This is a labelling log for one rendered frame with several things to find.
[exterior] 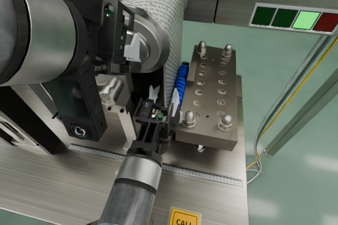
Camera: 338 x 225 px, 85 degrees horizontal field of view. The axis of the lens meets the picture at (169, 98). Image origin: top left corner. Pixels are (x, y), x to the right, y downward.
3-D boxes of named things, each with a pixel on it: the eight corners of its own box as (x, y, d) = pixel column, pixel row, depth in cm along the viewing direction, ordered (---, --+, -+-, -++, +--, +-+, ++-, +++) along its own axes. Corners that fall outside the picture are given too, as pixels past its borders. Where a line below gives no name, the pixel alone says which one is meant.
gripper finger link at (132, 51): (153, 38, 34) (133, 28, 25) (149, 71, 35) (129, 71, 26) (138, 37, 35) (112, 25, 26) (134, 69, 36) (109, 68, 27)
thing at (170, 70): (164, 115, 54) (163, 65, 40) (179, 64, 69) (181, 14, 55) (166, 115, 54) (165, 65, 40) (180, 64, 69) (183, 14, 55)
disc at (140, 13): (102, 65, 42) (87, -3, 31) (103, 64, 43) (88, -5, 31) (166, 79, 41) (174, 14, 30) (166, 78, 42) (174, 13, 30)
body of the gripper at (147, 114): (175, 100, 38) (162, 155, 31) (174, 123, 45) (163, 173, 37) (140, 94, 39) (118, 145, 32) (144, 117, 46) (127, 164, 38)
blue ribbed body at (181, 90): (167, 116, 54) (167, 108, 52) (180, 68, 68) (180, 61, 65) (179, 118, 54) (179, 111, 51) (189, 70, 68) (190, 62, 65)
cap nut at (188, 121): (180, 126, 50) (181, 117, 46) (183, 115, 52) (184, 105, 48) (194, 129, 49) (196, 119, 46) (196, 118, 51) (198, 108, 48)
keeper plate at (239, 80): (227, 116, 66) (236, 95, 58) (228, 95, 73) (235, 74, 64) (234, 117, 66) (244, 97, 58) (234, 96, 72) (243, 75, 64)
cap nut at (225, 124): (217, 130, 49) (221, 120, 45) (218, 118, 51) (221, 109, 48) (231, 132, 48) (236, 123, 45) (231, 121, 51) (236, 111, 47)
